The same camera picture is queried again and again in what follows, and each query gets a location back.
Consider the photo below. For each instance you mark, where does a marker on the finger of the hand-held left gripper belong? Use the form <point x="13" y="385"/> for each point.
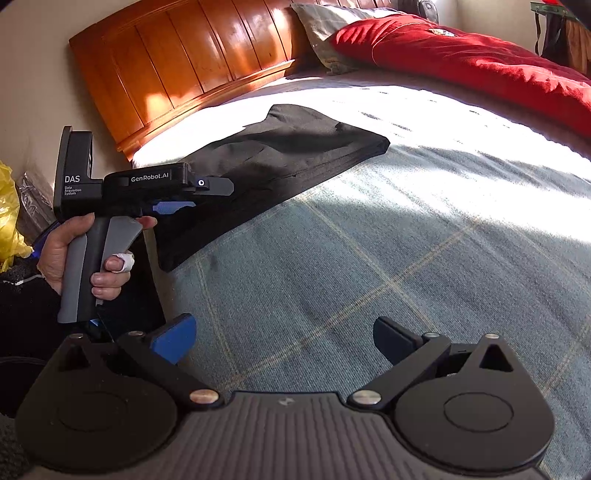
<point x="168" y="207"/>
<point x="210" y="184"/>

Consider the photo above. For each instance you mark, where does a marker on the green tray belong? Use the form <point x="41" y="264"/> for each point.
<point x="547" y="7"/>

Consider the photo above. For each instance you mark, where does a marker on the grey plaid pillow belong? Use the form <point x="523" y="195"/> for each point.
<point x="323" y="27"/>

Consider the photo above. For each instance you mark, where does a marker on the red quilt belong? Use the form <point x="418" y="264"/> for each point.
<point x="461" y="60"/>

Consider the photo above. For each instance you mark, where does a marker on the grey backpack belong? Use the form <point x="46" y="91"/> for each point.
<point x="427" y="9"/>

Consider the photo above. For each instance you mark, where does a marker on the bed with green plaid sheet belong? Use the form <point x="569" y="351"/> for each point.
<point x="369" y="230"/>

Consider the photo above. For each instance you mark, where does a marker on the black hanging bag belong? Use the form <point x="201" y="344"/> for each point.
<point x="549" y="37"/>

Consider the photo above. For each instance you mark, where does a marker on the clear plastic bag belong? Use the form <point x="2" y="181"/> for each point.
<point x="32" y="203"/>

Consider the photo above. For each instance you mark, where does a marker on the wooden headboard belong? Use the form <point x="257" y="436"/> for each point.
<point x="175" y="64"/>

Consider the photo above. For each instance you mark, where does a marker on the yellow plastic bag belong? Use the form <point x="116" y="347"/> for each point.
<point x="9" y="217"/>

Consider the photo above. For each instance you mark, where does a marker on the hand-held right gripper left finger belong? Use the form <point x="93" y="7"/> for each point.
<point x="178" y="339"/>

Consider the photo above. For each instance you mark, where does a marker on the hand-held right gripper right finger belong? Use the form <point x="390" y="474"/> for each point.
<point x="392" y="339"/>

